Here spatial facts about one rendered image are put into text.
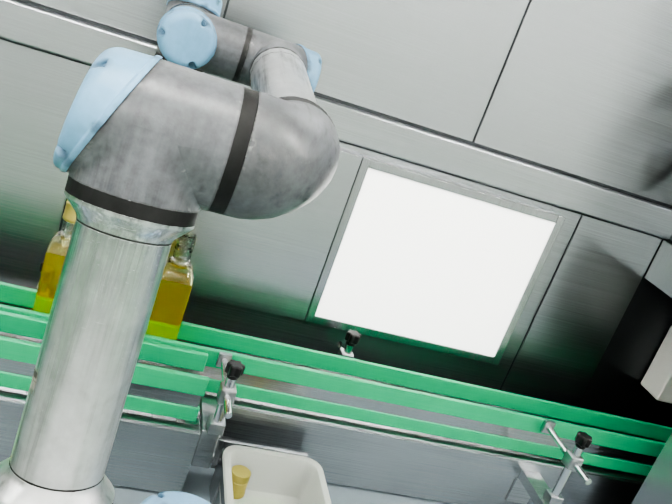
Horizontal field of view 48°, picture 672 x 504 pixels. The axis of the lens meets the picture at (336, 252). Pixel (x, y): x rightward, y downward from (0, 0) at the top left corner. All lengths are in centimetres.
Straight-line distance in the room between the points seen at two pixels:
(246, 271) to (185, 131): 79
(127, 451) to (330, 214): 53
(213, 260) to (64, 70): 41
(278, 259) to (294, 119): 76
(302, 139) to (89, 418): 31
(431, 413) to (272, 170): 87
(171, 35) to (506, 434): 96
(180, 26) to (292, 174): 40
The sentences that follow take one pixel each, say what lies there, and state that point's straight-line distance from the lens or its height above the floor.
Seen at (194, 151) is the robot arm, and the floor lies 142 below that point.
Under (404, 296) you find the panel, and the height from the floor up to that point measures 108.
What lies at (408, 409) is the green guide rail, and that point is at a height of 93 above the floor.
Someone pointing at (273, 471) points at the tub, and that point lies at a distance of 133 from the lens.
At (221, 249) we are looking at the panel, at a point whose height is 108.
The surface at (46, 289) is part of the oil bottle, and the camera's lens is 127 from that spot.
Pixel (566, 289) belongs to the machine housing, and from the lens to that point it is 164.
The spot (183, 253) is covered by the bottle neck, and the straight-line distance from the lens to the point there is 124.
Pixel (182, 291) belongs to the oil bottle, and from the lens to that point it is 125.
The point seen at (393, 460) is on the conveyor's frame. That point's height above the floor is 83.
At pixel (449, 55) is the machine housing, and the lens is 140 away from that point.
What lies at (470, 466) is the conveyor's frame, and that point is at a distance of 151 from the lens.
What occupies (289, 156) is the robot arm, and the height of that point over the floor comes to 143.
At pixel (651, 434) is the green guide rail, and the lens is 178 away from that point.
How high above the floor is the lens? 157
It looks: 18 degrees down
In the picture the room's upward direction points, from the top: 20 degrees clockwise
